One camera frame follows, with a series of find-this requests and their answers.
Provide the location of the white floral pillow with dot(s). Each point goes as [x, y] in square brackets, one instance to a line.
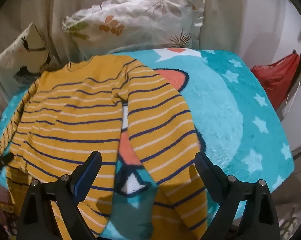
[130, 22]

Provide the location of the bird print pillow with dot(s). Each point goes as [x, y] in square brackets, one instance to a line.
[23, 55]

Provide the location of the yellow striped shirt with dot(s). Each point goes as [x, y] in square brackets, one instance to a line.
[65, 117]

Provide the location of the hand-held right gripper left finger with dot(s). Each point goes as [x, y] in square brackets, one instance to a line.
[87, 177]

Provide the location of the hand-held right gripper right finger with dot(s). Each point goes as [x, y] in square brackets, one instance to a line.
[203, 166]

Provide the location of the teal cartoon printed blanket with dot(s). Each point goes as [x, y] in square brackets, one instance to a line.
[228, 110]

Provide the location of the red plastic bag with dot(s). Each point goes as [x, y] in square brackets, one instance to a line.
[278, 77]

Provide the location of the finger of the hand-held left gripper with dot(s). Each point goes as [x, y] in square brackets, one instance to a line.
[0, 161]

